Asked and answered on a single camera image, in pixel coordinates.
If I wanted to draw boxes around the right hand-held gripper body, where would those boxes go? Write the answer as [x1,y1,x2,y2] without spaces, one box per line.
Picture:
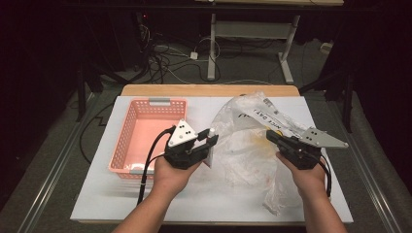
[277,126,349,171]

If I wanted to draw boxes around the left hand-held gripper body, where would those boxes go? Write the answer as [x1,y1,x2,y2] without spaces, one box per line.
[163,119,209,171]

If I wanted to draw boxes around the small white bottle white cap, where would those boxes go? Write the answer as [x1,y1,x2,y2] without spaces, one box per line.
[207,126,218,146]

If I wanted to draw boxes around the clear plastic bag smiley print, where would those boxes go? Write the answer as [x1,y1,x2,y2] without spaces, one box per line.
[203,91,328,216]

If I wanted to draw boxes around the pink perforated plastic basket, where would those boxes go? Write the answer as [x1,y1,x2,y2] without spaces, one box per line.
[108,97,189,181]

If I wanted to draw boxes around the person's right hand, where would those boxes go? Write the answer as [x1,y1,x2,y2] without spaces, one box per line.
[276,150,328,199]

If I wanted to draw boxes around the person's left hand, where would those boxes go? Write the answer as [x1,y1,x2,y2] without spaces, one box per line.
[152,156,202,199]

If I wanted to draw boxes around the black metal stand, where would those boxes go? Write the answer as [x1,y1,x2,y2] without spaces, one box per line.
[76,59,105,123]
[299,64,357,134]

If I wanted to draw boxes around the black equipment with red light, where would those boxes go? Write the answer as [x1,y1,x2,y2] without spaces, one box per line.
[109,12,154,72]

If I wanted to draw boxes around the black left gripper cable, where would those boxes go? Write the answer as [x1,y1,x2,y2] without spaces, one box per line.
[137,125,176,206]

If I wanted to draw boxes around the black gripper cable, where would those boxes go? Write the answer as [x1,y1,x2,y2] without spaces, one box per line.
[318,159,333,198]
[137,125,176,206]

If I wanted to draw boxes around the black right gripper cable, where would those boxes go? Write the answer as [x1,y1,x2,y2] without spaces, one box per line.
[318,159,333,198]

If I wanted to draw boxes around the metal floor rail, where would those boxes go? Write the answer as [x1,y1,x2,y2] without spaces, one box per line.
[16,92,102,233]
[324,96,403,233]

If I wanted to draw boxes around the bundle of black floor cables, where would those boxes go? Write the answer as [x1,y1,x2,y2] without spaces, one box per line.
[139,23,223,85]

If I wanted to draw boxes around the white metal frame desk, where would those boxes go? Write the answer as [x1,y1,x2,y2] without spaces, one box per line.
[193,0,345,85]

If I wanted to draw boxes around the thin black floor cable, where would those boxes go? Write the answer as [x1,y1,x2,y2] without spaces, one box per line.
[79,102,115,165]

